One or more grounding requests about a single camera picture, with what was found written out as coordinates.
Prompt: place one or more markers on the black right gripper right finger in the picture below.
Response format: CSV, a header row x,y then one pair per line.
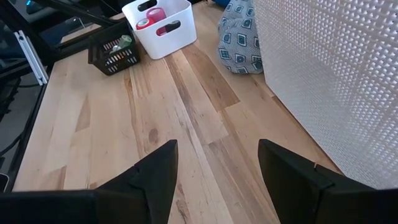
x,y
289,186

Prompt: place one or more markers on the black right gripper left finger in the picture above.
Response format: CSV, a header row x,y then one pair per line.
x,y
149,193

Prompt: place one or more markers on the red bandage roll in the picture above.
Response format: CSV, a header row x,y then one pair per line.
x,y
144,24

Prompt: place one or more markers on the pink bandage roll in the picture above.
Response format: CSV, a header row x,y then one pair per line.
x,y
157,14

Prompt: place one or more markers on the large white perforated basket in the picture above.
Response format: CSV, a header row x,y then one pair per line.
x,y
342,77

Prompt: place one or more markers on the small black plastic basket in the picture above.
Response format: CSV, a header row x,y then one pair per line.
x,y
93,53

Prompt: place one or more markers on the white plastic bin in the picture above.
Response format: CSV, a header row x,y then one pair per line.
x,y
174,43

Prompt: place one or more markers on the grey cloth with square pattern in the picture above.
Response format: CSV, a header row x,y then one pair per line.
x,y
239,40

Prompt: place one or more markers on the black table edge rail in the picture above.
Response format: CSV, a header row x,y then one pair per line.
x,y
28,130

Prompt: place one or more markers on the black table-level camera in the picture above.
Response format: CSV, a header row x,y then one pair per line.
x,y
3,183

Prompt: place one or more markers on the silver aluminium frame post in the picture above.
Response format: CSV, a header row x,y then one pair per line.
x,y
31,57

